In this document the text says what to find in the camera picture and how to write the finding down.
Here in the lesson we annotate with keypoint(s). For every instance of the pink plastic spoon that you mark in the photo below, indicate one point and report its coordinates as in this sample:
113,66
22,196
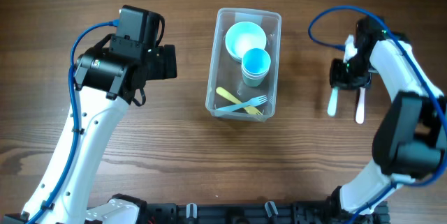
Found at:
360,111

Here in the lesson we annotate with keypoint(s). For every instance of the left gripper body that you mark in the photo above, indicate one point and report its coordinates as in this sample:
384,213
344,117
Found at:
169,61

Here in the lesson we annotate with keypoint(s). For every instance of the blue plastic bowl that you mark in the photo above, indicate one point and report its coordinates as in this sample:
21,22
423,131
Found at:
242,37

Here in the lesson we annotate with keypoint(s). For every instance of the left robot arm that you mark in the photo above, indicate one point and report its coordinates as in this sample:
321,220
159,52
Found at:
103,83

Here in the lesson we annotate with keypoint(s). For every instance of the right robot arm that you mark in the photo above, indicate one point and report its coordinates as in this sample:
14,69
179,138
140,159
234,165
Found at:
410,143

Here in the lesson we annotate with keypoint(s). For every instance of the green plastic fork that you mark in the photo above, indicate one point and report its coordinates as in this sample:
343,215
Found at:
332,105

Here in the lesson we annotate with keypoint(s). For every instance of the yellow plastic fork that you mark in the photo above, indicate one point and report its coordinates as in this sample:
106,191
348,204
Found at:
228,96

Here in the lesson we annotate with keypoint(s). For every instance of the blue plastic fork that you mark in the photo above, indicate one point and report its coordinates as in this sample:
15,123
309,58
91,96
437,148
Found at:
255,101

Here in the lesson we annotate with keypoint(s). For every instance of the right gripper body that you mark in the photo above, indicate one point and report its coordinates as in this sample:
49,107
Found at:
348,84

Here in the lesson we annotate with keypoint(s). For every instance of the pink plastic cup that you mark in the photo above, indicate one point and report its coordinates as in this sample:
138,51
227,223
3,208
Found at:
254,76

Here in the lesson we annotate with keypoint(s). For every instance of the blue plastic cup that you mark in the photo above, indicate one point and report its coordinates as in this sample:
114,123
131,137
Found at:
256,61

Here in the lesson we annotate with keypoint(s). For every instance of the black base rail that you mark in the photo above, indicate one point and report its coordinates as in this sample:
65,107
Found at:
269,212

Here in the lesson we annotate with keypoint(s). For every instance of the green plastic cup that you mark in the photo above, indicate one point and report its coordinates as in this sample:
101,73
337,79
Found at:
252,82

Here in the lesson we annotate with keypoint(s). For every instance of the clear plastic container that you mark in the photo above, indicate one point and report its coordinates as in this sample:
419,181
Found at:
225,72

